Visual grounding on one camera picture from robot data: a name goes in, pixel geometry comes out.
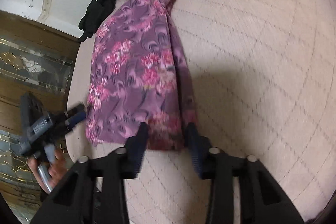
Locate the purple floral garment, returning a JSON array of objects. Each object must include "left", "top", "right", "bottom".
[{"left": 85, "top": 0, "right": 197, "bottom": 150}]

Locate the person's left hand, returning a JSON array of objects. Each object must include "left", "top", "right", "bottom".
[{"left": 27, "top": 149, "right": 67, "bottom": 193}]

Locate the wooden glass-panel cabinet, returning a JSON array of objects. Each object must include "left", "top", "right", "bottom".
[{"left": 1, "top": 11, "right": 79, "bottom": 223}]

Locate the black cloth on bed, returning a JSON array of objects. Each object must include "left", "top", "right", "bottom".
[{"left": 77, "top": 0, "right": 116, "bottom": 43}]

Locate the pink quilted bedspread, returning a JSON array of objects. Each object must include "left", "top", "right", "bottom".
[{"left": 65, "top": 0, "right": 336, "bottom": 224}]

